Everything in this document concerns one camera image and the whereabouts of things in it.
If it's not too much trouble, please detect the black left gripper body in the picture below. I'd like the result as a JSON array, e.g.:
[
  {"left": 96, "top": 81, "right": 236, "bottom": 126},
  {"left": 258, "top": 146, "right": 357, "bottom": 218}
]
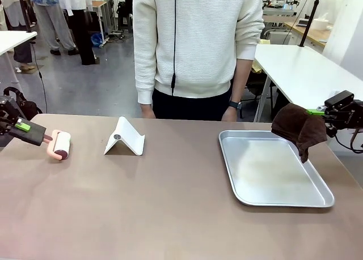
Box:
[{"left": 0, "top": 96, "right": 21, "bottom": 137}]

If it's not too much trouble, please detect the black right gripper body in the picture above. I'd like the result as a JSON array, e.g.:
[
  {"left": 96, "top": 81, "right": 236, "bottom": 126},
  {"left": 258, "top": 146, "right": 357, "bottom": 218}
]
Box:
[{"left": 324, "top": 90, "right": 363, "bottom": 129}]

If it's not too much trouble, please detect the brown towel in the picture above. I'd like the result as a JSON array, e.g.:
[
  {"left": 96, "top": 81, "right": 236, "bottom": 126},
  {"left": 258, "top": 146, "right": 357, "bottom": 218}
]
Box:
[{"left": 271, "top": 103, "right": 328, "bottom": 164}]

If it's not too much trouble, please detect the pink lint roller black grip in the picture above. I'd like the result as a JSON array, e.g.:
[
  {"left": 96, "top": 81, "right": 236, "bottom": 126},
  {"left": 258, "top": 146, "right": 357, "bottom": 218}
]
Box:
[{"left": 8, "top": 121, "right": 71, "bottom": 161}]

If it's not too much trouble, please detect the person's right forearm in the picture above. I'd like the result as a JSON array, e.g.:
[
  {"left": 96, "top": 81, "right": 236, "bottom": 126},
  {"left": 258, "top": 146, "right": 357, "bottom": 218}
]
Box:
[{"left": 133, "top": 44, "right": 157, "bottom": 105}]

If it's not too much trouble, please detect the person's left forearm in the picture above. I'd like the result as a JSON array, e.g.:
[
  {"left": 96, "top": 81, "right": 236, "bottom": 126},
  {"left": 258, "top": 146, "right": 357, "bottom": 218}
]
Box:
[{"left": 228, "top": 57, "right": 254, "bottom": 104}]

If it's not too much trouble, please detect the person's left hand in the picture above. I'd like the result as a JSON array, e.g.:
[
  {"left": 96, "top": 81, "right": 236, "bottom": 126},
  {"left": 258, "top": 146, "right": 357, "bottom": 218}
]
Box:
[{"left": 221, "top": 106, "right": 238, "bottom": 122}]

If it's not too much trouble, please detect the person's right hand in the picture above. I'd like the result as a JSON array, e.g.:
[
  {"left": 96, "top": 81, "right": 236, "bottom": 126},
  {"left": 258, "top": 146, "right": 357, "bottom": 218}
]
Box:
[{"left": 140, "top": 103, "right": 157, "bottom": 120}]

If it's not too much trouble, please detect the black bag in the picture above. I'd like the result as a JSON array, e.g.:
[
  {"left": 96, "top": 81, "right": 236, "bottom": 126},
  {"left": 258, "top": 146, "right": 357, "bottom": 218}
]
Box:
[{"left": 2, "top": 86, "right": 44, "bottom": 121}]

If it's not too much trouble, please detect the white side table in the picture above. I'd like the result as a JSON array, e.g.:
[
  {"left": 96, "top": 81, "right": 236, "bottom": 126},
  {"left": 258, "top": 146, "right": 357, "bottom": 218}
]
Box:
[{"left": 253, "top": 43, "right": 363, "bottom": 122}]

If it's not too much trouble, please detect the silver metal tray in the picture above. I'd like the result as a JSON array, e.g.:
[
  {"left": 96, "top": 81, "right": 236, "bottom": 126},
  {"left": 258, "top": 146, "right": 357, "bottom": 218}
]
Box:
[{"left": 218, "top": 129, "right": 335, "bottom": 208}]

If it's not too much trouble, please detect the yellow sheet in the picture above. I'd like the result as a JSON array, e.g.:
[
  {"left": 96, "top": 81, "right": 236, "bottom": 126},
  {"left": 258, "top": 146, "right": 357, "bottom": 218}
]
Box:
[{"left": 250, "top": 38, "right": 270, "bottom": 74}]

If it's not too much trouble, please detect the wooden top workbench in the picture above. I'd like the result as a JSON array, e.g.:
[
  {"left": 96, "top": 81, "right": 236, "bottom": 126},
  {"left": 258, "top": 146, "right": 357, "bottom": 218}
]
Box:
[{"left": 283, "top": 18, "right": 332, "bottom": 48}]

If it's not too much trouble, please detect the bystander in dark skirt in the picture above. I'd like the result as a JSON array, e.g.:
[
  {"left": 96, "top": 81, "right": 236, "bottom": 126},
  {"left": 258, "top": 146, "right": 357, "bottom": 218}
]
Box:
[{"left": 0, "top": 0, "right": 37, "bottom": 73}]

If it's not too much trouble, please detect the white tissue roll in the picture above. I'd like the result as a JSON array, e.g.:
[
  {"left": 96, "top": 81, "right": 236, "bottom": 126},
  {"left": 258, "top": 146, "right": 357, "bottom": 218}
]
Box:
[{"left": 311, "top": 12, "right": 331, "bottom": 31}]

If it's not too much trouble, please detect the black slanted pole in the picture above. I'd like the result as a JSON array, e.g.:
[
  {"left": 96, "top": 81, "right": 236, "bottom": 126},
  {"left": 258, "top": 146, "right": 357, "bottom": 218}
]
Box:
[{"left": 299, "top": 0, "right": 324, "bottom": 48}]

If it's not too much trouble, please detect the white folding tablet stand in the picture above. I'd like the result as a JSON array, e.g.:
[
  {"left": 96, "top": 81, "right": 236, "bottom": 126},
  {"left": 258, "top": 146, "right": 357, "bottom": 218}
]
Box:
[{"left": 103, "top": 116, "right": 146, "bottom": 156}]

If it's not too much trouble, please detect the black tripod pole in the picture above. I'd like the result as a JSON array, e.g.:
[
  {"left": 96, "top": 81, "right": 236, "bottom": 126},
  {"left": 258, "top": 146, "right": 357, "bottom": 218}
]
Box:
[{"left": 16, "top": 0, "right": 32, "bottom": 34}]

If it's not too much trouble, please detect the bystander in floral shirt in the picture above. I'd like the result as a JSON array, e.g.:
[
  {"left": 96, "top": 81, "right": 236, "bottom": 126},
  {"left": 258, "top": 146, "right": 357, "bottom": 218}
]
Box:
[{"left": 30, "top": 0, "right": 78, "bottom": 56}]

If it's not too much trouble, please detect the blue plastic bag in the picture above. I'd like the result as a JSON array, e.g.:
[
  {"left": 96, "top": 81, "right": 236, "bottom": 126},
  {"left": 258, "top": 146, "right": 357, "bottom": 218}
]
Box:
[{"left": 90, "top": 32, "right": 105, "bottom": 49}]

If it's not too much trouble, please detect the bystander in black trousers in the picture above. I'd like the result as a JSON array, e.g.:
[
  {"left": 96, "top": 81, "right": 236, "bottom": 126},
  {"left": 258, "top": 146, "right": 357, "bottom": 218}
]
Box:
[{"left": 58, "top": 0, "right": 98, "bottom": 66}]

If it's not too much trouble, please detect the person in white sweater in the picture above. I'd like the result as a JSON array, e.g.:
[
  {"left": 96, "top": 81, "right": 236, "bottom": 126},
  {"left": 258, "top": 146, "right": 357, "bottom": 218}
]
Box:
[{"left": 132, "top": 0, "right": 266, "bottom": 122}]

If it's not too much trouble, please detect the wooden top desk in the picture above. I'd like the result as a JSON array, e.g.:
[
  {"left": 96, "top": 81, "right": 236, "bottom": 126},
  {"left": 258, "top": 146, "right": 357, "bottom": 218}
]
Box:
[{"left": 90, "top": 0, "right": 116, "bottom": 44}]

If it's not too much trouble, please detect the black chair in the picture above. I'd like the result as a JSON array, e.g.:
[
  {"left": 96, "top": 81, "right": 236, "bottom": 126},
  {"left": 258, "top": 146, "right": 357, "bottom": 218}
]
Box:
[{"left": 117, "top": 0, "right": 134, "bottom": 34}]

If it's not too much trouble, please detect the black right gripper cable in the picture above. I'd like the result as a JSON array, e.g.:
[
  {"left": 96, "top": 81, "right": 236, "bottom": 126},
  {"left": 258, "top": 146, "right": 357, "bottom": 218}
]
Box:
[{"left": 334, "top": 129, "right": 363, "bottom": 155}]

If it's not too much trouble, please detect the thin black floor cable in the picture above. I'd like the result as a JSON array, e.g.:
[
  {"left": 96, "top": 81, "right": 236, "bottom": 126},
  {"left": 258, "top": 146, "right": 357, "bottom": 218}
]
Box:
[{"left": 29, "top": 40, "right": 49, "bottom": 114}]

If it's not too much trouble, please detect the black hanging cord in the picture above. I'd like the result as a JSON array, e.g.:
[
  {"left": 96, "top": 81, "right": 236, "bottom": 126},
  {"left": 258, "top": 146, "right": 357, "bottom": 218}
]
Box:
[{"left": 171, "top": 0, "right": 178, "bottom": 97}]

